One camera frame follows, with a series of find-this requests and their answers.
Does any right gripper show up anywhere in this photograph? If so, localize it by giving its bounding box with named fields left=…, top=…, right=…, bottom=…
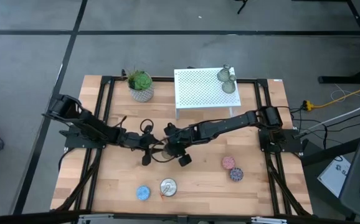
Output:
left=163, top=122, right=199, bottom=167

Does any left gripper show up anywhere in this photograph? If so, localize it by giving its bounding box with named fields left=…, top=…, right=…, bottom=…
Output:
left=129, top=124, right=158, bottom=167

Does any ribbed glass candlestick holder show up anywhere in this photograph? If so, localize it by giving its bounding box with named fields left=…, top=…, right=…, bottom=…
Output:
left=222, top=74, right=238, bottom=95
left=162, top=147, right=175, bottom=161
left=216, top=63, right=232, bottom=83

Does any silver candle tin with lid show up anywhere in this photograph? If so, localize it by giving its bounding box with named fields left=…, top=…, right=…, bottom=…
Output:
left=159, top=177, right=179, bottom=199

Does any blue patterned round tin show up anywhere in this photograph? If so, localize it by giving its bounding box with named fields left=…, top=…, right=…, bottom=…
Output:
left=136, top=185, right=152, bottom=202

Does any pink patterned round tin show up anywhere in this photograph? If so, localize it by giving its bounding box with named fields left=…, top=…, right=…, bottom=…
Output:
left=221, top=156, right=237, bottom=170

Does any succulent plant in patterned pot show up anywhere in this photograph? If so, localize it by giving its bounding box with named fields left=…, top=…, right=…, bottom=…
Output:
left=126, top=68, right=155, bottom=103

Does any white perforated shelf riser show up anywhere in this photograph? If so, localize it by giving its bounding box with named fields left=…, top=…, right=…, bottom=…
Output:
left=173, top=67, right=242, bottom=121

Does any purple patterned round tin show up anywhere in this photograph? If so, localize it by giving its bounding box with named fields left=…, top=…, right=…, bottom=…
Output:
left=229, top=167, right=245, bottom=182

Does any white paper sheet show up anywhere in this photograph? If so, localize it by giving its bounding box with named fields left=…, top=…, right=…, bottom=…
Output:
left=316, top=154, right=353, bottom=198

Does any black aluminium table frame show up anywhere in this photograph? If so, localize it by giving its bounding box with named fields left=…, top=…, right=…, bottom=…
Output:
left=50, top=74, right=313, bottom=224

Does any black power cable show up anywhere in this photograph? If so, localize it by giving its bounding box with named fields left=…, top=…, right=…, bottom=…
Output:
left=288, top=105, right=360, bottom=151

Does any yellow extension cord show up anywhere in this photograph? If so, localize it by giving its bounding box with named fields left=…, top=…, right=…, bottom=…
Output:
left=302, top=80, right=360, bottom=111

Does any white cable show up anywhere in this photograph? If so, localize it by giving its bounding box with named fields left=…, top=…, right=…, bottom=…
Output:
left=298, top=96, right=360, bottom=135

